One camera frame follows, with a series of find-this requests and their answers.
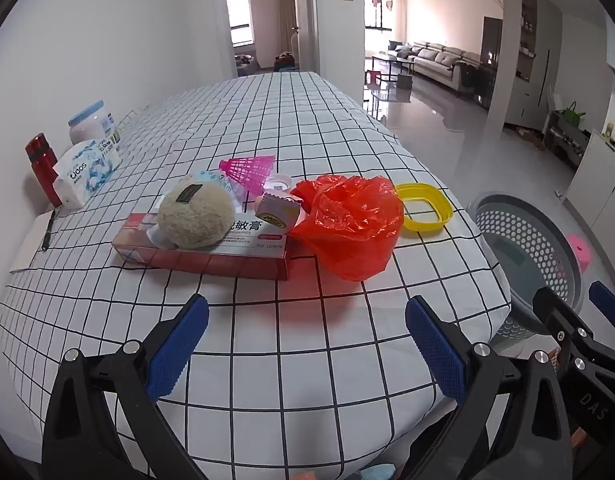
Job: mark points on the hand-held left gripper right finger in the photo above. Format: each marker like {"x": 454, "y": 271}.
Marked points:
{"x": 437, "y": 350}

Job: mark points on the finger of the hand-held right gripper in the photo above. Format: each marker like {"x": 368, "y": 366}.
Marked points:
{"x": 605, "y": 301}
{"x": 562, "y": 322}

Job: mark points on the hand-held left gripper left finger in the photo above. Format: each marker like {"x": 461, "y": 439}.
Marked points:
{"x": 180, "y": 350}

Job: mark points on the grey perforated basket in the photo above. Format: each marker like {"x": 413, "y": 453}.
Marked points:
{"x": 542, "y": 250}

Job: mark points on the red toothpaste box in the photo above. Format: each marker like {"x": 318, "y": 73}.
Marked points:
{"x": 237, "y": 257}

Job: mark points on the red plastic bag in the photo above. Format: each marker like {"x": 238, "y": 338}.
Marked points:
{"x": 352, "y": 225}

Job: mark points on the pink plastic stool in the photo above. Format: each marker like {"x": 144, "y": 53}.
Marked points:
{"x": 582, "y": 255}

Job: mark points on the white low cabinet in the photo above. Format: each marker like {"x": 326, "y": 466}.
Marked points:
{"x": 602, "y": 175}

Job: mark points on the beige fuzzy ball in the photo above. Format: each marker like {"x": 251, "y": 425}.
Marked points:
{"x": 195, "y": 215}

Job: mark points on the dark shoe rack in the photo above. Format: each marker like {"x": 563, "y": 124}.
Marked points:
{"x": 567, "y": 142}

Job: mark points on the black pen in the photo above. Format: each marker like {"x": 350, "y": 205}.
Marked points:
{"x": 49, "y": 230}

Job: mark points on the white paper sheet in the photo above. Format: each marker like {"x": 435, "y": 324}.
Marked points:
{"x": 29, "y": 245}

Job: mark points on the green bag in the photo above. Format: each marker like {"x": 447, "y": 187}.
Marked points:
{"x": 573, "y": 116}

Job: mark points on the pink shuttlecock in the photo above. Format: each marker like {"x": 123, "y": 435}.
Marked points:
{"x": 247, "y": 170}

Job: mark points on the white bottle cap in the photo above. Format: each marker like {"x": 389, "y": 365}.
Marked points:
{"x": 278, "y": 182}

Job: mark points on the blue-white tissue pack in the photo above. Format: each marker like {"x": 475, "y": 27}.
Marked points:
{"x": 84, "y": 170}

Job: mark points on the red metal bottle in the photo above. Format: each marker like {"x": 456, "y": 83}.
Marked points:
{"x": 41, "y": 165}

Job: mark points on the white jar with blue lid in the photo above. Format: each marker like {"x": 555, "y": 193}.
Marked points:
{"x": 89, "y": 122}

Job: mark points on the checked white tablecloth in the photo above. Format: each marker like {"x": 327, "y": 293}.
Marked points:
{"x": 287, "y": 120}

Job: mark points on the grey paper bag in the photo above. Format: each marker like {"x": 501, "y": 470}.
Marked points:
{"x": 406, "y": 81}

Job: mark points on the red small stool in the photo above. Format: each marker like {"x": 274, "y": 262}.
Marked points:
{"x": 373, "y": 76}

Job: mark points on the grey sofa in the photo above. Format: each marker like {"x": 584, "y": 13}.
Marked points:
{"x": 437, "y": 62}

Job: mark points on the dark coffee table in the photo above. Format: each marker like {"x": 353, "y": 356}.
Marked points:
{"x": 392, "y": 62}

